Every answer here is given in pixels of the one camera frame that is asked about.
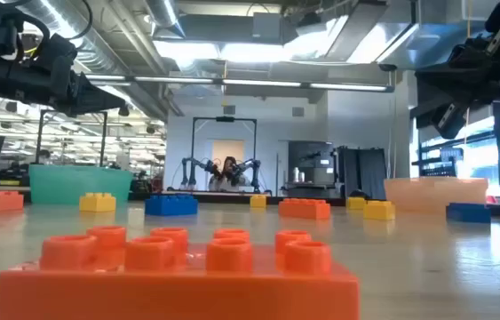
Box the orange eight-stud toy brick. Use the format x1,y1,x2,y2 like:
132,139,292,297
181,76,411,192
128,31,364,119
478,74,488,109
278,197,332,220
0,225,361,320

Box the orange four-stud toy brick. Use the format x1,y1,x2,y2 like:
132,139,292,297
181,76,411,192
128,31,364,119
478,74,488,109
0,190,25,212

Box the black shelf rack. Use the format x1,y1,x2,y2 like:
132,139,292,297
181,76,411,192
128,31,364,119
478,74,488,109
411,146,464,178

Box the silver spiral ceiling duct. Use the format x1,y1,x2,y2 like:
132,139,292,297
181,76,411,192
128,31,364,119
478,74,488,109
0,0,184,121

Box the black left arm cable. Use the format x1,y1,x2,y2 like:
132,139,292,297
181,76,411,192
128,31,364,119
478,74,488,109
9,0,95,50

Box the blue four-stud toy brick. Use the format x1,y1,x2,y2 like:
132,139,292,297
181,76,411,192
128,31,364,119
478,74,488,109
445,202,492,224

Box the long ceiling light strip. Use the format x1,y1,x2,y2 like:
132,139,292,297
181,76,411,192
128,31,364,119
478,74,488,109
84,73,395,93

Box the silver rectangular ceiling duct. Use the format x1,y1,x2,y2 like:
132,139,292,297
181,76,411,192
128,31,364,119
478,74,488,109
324,0,500,72

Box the blue eight-stud toy brick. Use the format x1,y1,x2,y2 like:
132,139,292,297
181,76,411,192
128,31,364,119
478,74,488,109
144,194,199,218

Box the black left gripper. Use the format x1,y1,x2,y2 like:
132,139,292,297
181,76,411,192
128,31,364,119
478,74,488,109
31,52,127,117

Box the black gantry frame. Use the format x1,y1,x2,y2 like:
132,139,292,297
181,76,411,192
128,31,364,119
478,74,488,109
35,109,108,168
190,116,258,193

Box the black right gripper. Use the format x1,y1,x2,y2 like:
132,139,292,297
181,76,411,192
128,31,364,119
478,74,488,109
416,2,500,140

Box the beige door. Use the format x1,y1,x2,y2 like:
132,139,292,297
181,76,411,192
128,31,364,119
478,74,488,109
211,140,246,179

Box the yellow bricks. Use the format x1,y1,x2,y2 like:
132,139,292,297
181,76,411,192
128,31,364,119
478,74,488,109
78,192,117,213

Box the orange translucent plastic bin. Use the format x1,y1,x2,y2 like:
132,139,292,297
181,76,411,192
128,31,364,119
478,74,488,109
383,176,489,213

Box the grey ceiling junction box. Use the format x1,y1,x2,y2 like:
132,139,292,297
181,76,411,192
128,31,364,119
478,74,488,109
251,12,282,40

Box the teal plastic bin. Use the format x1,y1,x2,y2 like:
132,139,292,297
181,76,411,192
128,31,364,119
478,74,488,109
28,164,134,205

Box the yellow four-stud toy brick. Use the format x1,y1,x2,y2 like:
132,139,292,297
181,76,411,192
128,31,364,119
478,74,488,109
362,199,396,221

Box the dark curtain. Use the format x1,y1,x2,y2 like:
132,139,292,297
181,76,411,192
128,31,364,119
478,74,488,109
336,145,387,200

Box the yellow hanging cable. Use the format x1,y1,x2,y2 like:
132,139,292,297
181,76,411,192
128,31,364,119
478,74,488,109
464,0,473,148

